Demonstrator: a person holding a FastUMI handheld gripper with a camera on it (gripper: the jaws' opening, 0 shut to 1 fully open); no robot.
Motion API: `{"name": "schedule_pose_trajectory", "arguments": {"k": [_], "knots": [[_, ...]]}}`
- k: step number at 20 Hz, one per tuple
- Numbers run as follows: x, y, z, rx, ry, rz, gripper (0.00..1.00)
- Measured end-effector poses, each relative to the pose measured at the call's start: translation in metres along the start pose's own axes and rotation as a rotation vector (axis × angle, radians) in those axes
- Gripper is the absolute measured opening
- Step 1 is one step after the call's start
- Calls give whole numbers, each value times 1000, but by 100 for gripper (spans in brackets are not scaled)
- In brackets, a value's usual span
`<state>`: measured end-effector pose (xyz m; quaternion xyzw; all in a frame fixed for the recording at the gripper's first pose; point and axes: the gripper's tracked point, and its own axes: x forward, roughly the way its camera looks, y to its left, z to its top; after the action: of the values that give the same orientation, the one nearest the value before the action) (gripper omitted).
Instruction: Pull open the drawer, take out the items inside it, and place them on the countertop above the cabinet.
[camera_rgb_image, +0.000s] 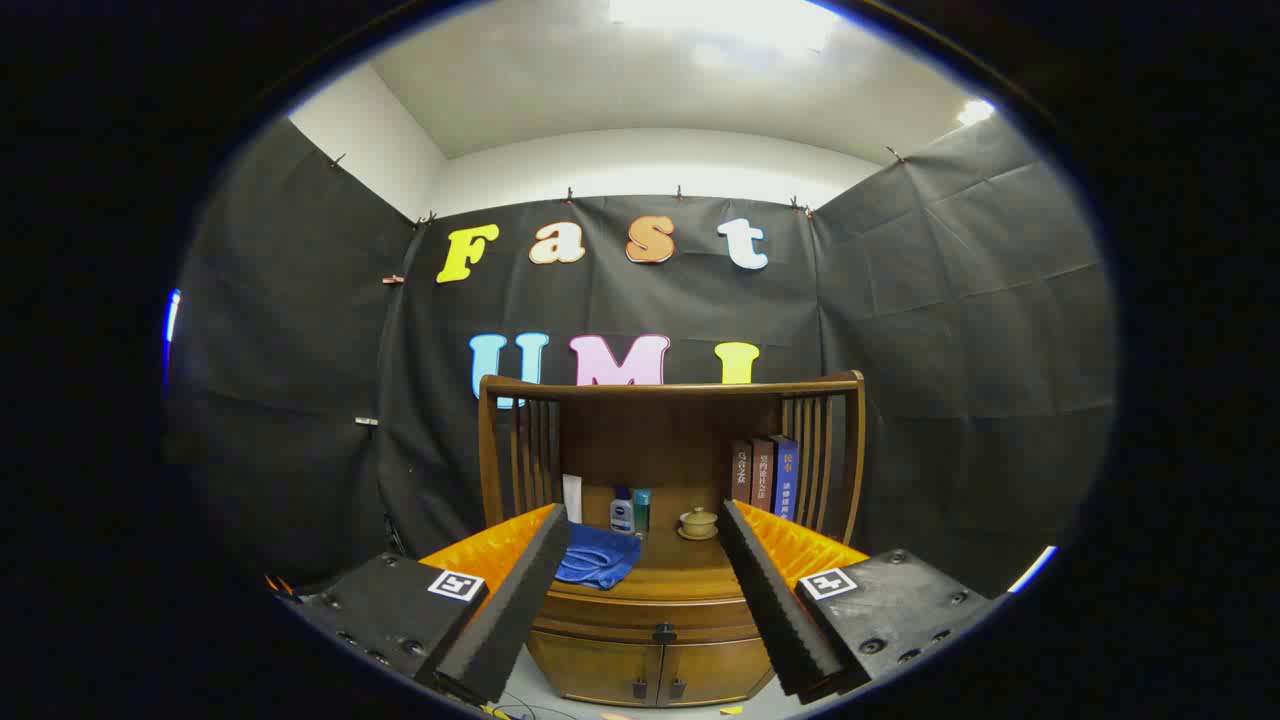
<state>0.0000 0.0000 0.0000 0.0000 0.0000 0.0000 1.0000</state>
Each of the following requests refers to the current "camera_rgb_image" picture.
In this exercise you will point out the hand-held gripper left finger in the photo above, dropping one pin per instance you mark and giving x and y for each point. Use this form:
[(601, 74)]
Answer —
[(520, 600)]

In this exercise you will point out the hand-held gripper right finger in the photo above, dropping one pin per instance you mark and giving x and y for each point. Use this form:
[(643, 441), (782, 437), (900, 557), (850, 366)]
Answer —
[(770, 600)]

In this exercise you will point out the wooden drawer with black knob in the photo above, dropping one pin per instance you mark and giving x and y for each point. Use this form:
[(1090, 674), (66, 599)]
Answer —
[(620, 605)]

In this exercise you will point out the wooden cabinet door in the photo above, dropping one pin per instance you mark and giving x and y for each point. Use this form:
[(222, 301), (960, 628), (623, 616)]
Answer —
[(715, 672), (600, 668)]

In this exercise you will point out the wooden countertop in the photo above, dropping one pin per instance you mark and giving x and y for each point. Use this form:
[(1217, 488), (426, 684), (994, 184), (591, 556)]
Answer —
[(680, 560)]

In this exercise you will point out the wooden cabinet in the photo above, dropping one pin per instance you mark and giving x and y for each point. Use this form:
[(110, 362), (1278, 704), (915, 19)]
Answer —
[(650, 440)]

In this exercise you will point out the blue folded towel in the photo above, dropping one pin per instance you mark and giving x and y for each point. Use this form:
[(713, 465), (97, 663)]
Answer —
[(597, 558)]

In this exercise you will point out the beige lidded teacup with saucer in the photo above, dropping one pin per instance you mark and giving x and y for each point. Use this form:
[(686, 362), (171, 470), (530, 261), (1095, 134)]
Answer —
[(698, 523)]

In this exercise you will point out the white tube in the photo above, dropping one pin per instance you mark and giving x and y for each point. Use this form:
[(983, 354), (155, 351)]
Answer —
[(572, 497)]

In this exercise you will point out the blue book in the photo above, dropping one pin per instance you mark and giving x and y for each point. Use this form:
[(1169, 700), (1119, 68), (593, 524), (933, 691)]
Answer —
[(786, 475)]

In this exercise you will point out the reddish brown book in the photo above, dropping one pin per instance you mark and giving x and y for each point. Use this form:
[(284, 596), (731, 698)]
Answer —
[(763, 473)]

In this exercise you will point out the dark brown book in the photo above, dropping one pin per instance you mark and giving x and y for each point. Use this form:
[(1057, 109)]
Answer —
[(741, 470)]

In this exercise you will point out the white bottle with blue cap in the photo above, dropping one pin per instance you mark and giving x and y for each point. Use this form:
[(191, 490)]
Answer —
[(621, 513)]

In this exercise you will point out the teal bottle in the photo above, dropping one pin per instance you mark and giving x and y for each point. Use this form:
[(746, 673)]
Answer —
[(642, 510)]

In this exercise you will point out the black backdrop cloth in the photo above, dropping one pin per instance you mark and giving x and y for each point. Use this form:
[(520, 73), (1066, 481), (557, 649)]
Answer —
[(950, 350)]

